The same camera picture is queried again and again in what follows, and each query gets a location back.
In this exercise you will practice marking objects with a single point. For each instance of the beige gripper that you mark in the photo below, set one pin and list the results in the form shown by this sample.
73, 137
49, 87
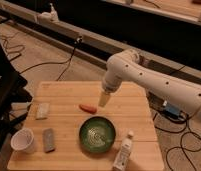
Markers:
104, 98

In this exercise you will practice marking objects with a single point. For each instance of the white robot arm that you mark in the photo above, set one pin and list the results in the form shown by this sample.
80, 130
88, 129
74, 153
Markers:
125, 66

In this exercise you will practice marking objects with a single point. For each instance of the green ceramic bowl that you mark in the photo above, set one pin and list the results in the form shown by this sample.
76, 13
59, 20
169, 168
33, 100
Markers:
97, 135

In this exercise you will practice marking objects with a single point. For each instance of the orange carrot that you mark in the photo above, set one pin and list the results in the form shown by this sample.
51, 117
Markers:
88, 109

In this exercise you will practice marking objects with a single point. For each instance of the white squeeze bottle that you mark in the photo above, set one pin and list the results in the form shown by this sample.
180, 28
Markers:
122, 157

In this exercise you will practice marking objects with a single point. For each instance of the white sponge block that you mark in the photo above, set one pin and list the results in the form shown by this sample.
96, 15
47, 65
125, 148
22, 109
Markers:
42, 111

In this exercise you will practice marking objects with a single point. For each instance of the grey sponge block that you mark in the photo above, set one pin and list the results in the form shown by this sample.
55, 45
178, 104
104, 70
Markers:
48, 140

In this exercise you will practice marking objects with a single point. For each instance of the blue power box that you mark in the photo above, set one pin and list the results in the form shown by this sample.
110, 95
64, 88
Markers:
170, 110

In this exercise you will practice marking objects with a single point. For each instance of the black chair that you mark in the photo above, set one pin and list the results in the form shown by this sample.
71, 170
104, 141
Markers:
11, 90

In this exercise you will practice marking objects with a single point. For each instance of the white object on rail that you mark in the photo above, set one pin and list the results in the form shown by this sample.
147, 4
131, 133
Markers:
52, 15

